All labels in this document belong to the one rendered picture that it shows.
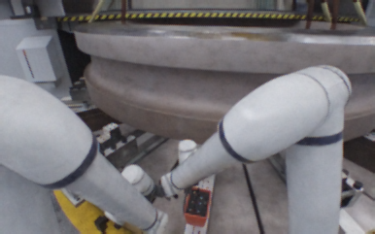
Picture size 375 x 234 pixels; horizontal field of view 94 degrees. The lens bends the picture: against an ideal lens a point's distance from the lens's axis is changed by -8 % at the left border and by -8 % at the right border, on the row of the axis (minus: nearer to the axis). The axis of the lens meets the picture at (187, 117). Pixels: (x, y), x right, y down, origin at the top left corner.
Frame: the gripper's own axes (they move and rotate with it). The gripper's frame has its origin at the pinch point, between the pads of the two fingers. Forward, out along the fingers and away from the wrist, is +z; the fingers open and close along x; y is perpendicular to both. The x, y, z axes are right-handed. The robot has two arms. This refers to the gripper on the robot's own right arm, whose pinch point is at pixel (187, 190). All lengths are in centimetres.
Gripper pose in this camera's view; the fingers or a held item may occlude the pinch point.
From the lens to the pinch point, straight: 115.4
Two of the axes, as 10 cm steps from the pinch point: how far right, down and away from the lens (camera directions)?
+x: -9.7, -1.1, 2.0
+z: 0.0, 8.7, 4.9
